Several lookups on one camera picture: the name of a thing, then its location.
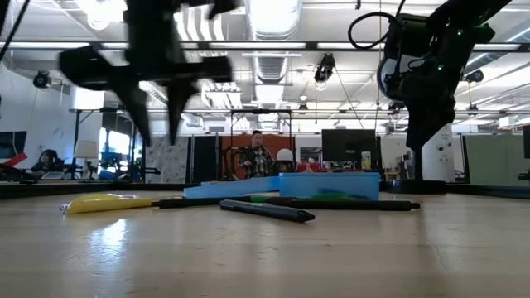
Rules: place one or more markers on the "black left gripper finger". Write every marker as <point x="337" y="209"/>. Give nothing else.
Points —
<point x="176" y="103"/>
<point x="134" y="103"/>

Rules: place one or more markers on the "yellow marker pen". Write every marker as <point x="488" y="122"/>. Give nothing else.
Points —
<point x="103" y="203"/>

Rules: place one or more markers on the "green marker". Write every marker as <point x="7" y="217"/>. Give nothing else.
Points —
<point x="258" y="199"/>

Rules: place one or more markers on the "black pen with white print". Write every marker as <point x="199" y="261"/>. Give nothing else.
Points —
<point x="265" y="210"/>

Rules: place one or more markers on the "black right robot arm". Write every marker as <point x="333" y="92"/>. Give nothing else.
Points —
<point x="430" y="74"/>

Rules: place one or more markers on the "blue plastic box lid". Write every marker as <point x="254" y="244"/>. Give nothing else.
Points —
<point x="232" y="188"/>

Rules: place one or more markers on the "blue plastic supply box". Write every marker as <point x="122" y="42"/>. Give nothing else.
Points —
<point x="331" y="186"/>

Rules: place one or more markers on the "white patterned panel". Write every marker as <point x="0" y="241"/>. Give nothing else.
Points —
<point x="167" y="161"/>

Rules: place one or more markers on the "black partition panel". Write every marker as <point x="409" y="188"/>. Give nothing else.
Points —
<point x="205" y="159"/>

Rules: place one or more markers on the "white floor lamp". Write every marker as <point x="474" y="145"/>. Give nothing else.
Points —
<point x="86" y="150"/>

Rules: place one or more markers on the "black hanging spotlight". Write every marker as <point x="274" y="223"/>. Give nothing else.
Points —
<point x="325" y="68"/>
<point x="475" y="76"/>
<point x="41" y="79"/>

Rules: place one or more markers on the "person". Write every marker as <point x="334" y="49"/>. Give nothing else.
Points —
<point x="256" y="159"/>
<point x="47" y="159"/>

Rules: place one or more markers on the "orange partition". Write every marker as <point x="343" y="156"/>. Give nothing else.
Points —
<point x="281" y="142"/>

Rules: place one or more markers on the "white dome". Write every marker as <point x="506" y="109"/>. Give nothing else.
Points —
<point x="285" y="155"/>

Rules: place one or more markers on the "red object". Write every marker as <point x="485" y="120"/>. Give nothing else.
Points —
<point x="16" y="159"/>

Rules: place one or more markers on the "overhead bar light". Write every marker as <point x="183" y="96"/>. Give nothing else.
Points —
<point x="310" y="46"/>

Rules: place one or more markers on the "red boxes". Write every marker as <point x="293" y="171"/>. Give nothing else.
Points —
<point x="308" y="167"/>

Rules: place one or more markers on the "black monitor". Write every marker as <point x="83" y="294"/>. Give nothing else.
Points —
<point x="526" y="142"/>
<point x="348" y="147"/>

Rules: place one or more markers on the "white column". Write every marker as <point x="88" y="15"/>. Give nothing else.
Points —
<point x="439" y="157"/>

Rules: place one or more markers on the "grey-green partition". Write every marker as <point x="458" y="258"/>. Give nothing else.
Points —
<point x="492" y="159"/>

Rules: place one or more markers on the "black table edge rail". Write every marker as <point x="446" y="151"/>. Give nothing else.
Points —
<point x="103" y="187"/>

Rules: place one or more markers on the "silver round air duct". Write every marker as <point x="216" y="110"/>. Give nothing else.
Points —
<point x="271" y="25"/>

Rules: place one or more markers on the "wall screen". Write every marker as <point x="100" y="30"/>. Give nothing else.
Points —
<point x="12" y="142"/>

